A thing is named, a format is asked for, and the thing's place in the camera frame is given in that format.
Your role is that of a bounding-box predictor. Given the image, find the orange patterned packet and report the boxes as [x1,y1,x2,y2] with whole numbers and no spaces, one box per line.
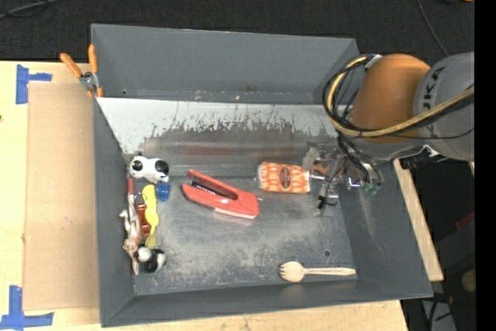
[256,161,312,195]

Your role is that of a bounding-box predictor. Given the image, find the wooden spork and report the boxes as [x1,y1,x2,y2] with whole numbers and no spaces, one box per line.
[278,260,357,284]

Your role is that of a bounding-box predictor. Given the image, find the red stapler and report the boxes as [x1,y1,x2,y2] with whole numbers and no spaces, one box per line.
[181,168,261,220]

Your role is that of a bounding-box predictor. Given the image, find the grey metal bin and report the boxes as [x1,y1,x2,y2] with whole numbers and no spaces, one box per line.
[89,23,434,328]

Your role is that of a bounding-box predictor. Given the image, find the small blue cup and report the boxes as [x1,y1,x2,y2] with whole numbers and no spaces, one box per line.
[155,182,172,203]

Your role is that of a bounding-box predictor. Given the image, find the large black and white toy cow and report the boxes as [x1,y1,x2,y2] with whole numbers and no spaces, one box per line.
[128,155,171,184]

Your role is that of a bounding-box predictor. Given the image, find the yellow wavy plastic piece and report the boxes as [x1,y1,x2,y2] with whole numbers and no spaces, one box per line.
[140,184,160,250]

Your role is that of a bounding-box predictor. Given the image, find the orange-red small toy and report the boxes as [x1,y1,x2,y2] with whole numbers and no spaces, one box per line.
[136,200,151,236]

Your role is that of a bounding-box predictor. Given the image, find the small black and white toy animal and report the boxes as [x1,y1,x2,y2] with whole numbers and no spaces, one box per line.
[135,246,168,274]

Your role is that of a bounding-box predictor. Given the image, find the pale toy horse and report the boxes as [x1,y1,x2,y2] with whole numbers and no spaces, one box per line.
[119,178,146,276]

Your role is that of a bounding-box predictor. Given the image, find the brown cardboard board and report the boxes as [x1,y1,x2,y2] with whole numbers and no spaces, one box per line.
[22,81,100,312]

